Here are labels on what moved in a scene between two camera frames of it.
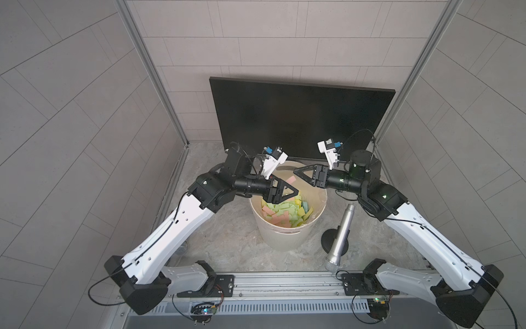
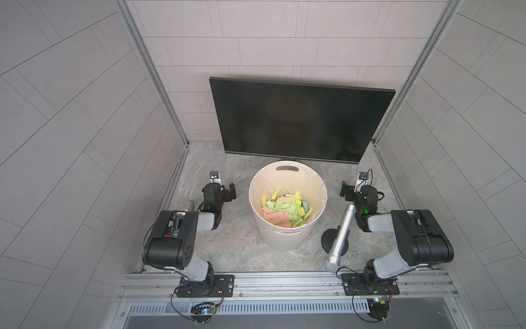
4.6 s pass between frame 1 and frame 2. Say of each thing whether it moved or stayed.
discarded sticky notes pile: stayed
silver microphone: stayed
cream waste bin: stayed
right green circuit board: stayed
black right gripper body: moved
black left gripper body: moved
